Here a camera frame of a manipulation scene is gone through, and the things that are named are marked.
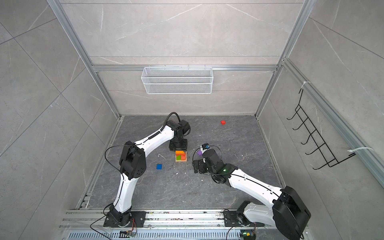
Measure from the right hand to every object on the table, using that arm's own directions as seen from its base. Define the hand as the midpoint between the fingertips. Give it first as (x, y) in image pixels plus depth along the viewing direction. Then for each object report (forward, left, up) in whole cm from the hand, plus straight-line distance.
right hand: (199, 160), depth 84 cm
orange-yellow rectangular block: (+7, +12, -2) cm, 14 cm away
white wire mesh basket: (+51, +13, +20) cm, 56 cm away
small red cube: (+37, -21, -9) cm, 43 cm away
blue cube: (+2, +25, -10) cm, 27 cm away
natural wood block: (+5, +11, -8) cm, 15 cm away
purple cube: (+11, -1, -10) cm, 15 cm away
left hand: (+11, +10, -3) cm, 15 cm away
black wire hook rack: (+7, -54, +21) cm, 58 cm away
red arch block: (+7, +10, -8) cm, 15 cm away
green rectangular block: (+6, +13, -8) cm, 16 cm away
